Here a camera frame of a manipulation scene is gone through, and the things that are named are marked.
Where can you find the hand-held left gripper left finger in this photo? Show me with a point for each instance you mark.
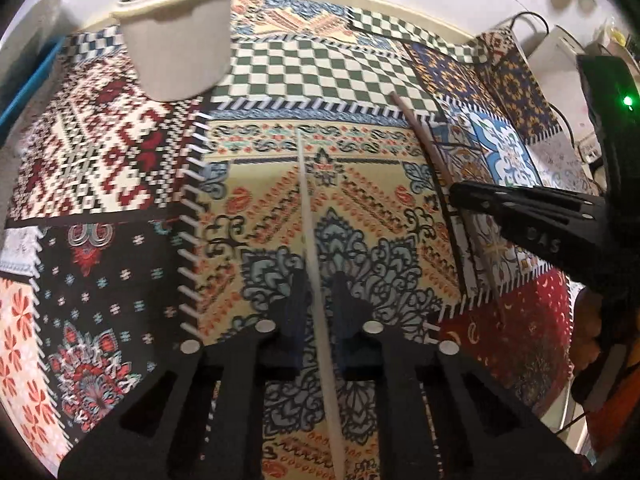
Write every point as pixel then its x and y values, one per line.
pixel 299 320

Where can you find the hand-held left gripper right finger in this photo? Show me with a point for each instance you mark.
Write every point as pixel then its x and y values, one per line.
pixel 345 325

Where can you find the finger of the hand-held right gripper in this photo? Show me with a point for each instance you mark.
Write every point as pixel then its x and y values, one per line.
pixel 545 245
pixel 525 197

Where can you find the cream chopstick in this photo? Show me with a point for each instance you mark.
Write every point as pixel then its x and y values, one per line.
pixel 310 220

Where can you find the mauve chopstick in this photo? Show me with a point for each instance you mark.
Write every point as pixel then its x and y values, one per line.
pixel 425 135

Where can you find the white cup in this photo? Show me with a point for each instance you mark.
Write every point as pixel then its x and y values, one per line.
pixel 175 50

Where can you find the person's right forearm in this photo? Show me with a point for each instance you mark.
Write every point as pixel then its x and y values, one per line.
pixel 620 410

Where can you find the person's right hand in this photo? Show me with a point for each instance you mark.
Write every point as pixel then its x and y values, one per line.
pixel 586 340

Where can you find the white appliance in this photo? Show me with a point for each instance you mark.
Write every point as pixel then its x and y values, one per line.
pixel 555 55

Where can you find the patterned patchwork tablecloth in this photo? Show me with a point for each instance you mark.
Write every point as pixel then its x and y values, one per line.
pixel 125 160

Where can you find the blue plastic basket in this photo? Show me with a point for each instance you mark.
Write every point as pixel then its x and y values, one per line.
pixel 30 85

